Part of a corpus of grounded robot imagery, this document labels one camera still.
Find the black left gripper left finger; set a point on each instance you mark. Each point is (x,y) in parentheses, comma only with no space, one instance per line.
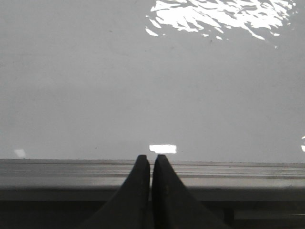
(127,208)

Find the white whiteboard with aluminium frame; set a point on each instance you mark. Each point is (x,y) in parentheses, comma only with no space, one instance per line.
(218,86)

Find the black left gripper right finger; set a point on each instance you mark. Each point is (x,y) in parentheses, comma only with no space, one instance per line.
(173,205)

